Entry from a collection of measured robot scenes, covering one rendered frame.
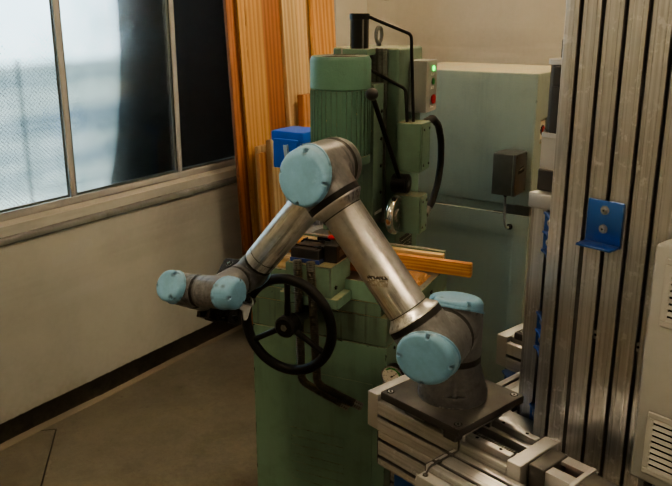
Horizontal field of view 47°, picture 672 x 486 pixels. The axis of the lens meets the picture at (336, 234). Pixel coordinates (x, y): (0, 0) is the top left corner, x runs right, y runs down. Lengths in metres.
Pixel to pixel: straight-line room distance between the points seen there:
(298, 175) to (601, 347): 0.69
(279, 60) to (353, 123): 1.85
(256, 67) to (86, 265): 1.24
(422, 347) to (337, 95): 0.92
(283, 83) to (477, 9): 1.24
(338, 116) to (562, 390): 0.97
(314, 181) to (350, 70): 0.74
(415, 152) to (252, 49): 1.59
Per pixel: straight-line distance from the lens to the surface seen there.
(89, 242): 3.37
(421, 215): 2.41
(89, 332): 3.47
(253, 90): 3.80
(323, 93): 2.20
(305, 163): 1.50
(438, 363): 1.51
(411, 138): 2.38
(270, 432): 2.53
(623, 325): 1.61
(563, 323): 1.68
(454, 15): 4.67
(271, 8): 3.99
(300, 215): 1.71
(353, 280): 2.18
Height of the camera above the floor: 1.62
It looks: 16 degrees down
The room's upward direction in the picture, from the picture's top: straight up
